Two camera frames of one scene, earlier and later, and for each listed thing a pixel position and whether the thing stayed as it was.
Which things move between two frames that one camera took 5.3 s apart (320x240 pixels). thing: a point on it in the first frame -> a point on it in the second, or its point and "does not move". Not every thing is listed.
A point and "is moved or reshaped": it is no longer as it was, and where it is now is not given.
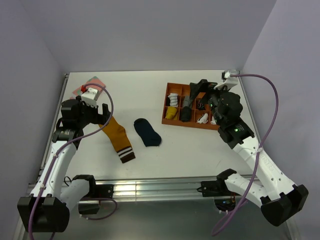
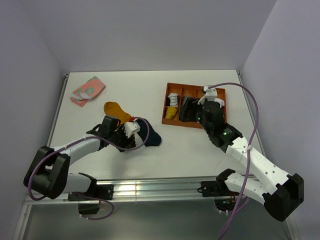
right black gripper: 203,85 -> 190,104
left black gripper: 99,119 -> 126,142
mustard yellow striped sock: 116,134 is moved or reshaped
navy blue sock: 149,137 does not move
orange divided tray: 180,109 does not move
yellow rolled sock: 171,113 does not move
